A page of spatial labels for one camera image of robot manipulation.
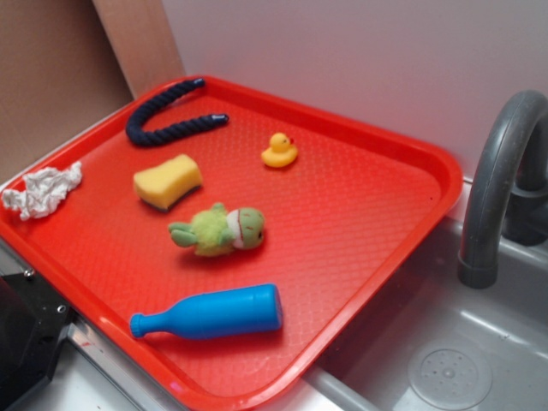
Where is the dark blue rope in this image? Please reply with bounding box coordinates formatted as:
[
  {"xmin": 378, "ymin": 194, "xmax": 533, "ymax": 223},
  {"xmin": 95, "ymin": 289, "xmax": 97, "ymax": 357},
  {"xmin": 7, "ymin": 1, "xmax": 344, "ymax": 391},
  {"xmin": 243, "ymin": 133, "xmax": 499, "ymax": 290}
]
[{"xmin": 125, "ymin": 77, "xmax": 230, "ymax": 148}]

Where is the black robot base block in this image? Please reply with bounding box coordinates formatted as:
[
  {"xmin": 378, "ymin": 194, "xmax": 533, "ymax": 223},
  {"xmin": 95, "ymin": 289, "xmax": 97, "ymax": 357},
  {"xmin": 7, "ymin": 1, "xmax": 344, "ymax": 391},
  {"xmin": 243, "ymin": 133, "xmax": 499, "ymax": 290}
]
[{"xmin": 1, "ymin": 272, "xmax": 74, "ymax": 410}]

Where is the yellow rubber duck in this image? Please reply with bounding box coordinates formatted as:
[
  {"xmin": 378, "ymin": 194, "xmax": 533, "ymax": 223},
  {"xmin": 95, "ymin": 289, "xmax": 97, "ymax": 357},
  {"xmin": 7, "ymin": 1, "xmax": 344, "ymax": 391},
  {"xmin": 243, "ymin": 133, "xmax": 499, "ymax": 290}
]
[{"xmin": 261, "ymin": 133, "xmax": 298, "ymax": 168}]

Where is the green plush frog toy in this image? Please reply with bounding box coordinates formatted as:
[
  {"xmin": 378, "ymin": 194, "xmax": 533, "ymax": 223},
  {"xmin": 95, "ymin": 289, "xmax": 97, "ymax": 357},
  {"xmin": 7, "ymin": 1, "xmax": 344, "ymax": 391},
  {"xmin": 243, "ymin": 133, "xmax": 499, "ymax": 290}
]
[{"xmin": 168, "ymin": 203, "xmax": 265, "ymax": 257}]

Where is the red plastic tray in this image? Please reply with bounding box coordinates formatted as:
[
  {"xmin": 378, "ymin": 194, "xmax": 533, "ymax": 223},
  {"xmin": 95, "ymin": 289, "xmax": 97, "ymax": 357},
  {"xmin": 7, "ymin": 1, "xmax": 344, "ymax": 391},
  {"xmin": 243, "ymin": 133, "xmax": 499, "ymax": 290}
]
[{"xmin": 1, "ymin": 77, "xmax": 462, "ymax": 410}]

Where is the blue plastic bottle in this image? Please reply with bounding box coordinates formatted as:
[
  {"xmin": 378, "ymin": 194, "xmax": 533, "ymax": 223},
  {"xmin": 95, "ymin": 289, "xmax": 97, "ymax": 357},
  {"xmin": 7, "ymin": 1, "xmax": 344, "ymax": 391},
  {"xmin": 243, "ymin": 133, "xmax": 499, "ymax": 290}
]
[{"xmin": 129, "ymin": 283, "xmax": 283, "ymax": 340}]

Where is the yellow sponge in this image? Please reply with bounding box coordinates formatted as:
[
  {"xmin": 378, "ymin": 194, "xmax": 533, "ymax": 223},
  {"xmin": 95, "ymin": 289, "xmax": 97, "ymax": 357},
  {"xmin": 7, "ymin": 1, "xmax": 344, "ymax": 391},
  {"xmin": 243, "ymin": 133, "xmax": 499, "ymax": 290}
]
[{"xmin": 133, "ymin": 154, "xmax": 203, "ymax": 211}]

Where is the grey toy sink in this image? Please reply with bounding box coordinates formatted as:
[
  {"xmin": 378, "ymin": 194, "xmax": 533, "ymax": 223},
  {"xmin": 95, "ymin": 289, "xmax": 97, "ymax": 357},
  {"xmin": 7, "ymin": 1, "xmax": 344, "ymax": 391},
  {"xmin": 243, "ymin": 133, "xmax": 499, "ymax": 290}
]
[{"xmin": 305, "ymin": 219, "xmax": 547, "ymax": 410}]

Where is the crumpled white paper towel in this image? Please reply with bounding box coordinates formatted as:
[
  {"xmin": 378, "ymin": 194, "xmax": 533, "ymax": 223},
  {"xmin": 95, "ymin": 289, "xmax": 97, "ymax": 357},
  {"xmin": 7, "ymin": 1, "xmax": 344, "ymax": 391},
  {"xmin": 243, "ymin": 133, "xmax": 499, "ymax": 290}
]
[{"xmin": 1, "ymin": 161, "xmax": 83, "ymax": 221}]

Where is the grey toy faucet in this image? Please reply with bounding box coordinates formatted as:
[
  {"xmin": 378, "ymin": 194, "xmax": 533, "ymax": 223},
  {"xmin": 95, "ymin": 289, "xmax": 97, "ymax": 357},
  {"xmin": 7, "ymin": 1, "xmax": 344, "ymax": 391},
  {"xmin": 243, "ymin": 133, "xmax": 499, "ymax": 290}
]
[{"xmin": 458, "ymin": 90, "xmax": 547, "ymax": 289}]

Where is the brown cardboard panel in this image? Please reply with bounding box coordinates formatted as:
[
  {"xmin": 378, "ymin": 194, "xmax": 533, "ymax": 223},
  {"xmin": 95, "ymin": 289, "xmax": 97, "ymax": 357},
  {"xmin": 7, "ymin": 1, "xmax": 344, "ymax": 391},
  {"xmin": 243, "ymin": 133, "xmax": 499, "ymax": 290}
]
[{"xmin": 1, "ymin": 1, "xmax": 184, "ymax": 182}]

